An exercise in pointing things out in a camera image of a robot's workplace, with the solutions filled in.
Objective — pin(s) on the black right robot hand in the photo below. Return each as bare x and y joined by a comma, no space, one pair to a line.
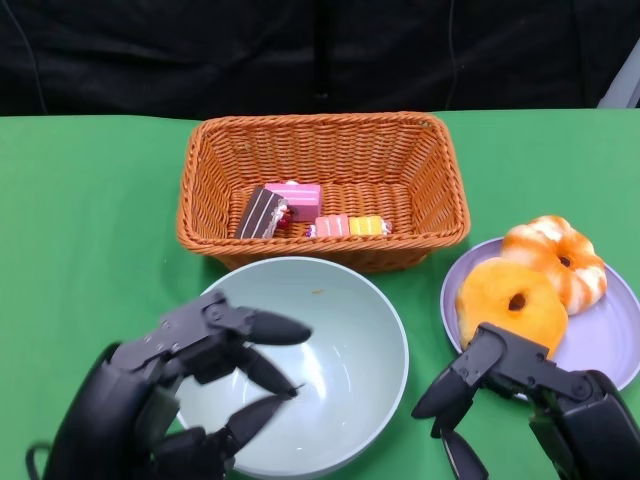
520,365

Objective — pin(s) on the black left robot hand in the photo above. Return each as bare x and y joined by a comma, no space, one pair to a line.
110,400

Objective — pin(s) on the pale green bowl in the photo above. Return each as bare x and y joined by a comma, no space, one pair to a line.
350,375

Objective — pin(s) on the yellow layered cake slice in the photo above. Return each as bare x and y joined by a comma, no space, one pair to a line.
365,226

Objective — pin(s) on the salmon pink layered cake slice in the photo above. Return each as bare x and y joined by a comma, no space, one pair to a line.
330,226

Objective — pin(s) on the chocolate brown layered cake slice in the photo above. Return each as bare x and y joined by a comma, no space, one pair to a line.
260,215

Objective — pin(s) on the magenta pink layered cake slice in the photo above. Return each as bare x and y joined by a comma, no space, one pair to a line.
302,200

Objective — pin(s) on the lavender round plate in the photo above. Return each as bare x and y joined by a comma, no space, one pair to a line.
600,340

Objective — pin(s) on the orange wicker basket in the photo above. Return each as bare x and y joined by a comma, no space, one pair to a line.
375,155

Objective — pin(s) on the green tablecloth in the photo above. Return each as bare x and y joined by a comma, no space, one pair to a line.
100,200

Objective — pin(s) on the black backdrop curtain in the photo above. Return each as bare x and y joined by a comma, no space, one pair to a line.
150,55

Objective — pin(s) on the black vertical pole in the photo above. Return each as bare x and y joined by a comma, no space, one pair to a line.
322,50

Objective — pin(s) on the white metal frame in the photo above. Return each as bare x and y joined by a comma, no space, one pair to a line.
625,80

